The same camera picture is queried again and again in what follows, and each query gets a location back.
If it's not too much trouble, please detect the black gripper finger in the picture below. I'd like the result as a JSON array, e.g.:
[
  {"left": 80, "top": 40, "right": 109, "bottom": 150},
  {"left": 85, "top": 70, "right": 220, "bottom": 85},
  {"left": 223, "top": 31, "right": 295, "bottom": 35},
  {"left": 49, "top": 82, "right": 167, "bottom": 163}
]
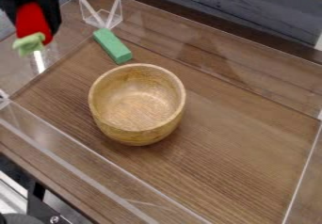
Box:
[
  {"left": 0, "top": 0, "right": 17, "bottom": 24},
  {"left": 41, "top": 0, "right": 61, "bottom": 35}
]

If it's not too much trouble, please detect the red plush strawberry toy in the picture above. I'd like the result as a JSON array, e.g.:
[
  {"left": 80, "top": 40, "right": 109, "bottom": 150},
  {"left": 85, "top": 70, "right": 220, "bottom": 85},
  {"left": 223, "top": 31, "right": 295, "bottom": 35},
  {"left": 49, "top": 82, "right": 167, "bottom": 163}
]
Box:
[{"left": 12, "top": 2, "right": 53, "bottom": 56}]

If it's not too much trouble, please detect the green rectangular block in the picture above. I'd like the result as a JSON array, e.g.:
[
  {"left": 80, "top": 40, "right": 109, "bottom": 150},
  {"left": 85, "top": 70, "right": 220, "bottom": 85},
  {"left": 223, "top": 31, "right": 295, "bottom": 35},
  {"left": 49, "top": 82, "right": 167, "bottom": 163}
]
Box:
[{"left": 93, "top": 28, "right": 132, "bottom": 65}]

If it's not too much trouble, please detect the light wooden bowl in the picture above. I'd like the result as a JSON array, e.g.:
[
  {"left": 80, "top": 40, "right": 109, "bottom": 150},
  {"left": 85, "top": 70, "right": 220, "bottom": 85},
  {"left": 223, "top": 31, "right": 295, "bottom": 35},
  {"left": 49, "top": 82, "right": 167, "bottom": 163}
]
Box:
[{"left": 88, "top": 63, "right": 185, "bottom": 146}]

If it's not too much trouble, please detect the clear acrylic corner bracket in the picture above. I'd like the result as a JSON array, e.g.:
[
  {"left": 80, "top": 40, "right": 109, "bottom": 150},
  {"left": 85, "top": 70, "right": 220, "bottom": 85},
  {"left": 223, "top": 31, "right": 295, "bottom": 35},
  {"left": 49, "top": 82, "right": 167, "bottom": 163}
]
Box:
[{"left": 77, "top": 0, "right": 123, "bottom": 30}]

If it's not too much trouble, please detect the clear acrylic tray wall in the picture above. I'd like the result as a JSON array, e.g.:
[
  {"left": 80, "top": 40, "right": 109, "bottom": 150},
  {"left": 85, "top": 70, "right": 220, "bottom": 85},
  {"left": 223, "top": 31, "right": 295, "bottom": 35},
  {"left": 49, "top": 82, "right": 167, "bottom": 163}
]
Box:
[{"left": 0, "top": 0, "right": 322, "bottom": 224}]

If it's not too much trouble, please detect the black table leg frame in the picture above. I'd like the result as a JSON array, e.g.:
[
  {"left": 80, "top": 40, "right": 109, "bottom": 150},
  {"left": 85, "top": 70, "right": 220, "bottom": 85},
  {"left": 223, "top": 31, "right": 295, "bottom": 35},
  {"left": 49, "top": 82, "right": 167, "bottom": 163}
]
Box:
[{"left": 26, "top": 182, "right": 72, "bottom": 224}]

